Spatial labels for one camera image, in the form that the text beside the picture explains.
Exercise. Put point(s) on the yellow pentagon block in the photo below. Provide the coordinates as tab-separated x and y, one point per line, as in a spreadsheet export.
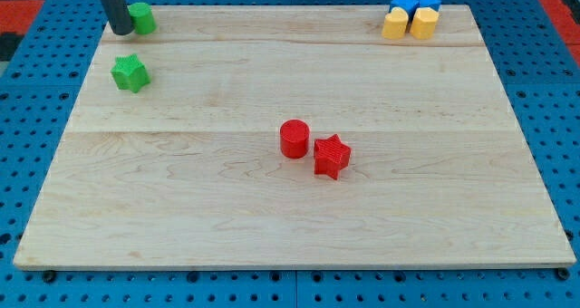
424	23

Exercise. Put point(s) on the blue cube block left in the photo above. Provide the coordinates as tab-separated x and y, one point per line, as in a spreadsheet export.
409	6

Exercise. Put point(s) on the blue block right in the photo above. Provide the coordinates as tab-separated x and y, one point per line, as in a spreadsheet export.
433	4

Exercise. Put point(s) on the green cylinder block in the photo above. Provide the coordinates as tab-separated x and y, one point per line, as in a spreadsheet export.
142	18

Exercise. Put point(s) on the red cylinder block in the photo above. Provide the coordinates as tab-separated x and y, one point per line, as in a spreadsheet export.
294	139

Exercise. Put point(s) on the green star block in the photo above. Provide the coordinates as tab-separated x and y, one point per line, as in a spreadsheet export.
130	73

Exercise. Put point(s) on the red star block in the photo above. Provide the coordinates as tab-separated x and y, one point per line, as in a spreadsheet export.
331	156

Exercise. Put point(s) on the wooden board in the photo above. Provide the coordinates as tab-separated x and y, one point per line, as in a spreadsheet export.
188	174

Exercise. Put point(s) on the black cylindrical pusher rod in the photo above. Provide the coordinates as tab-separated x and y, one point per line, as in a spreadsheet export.
118	16

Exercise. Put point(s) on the yellow heart block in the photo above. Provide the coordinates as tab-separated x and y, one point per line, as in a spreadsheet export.
395	24

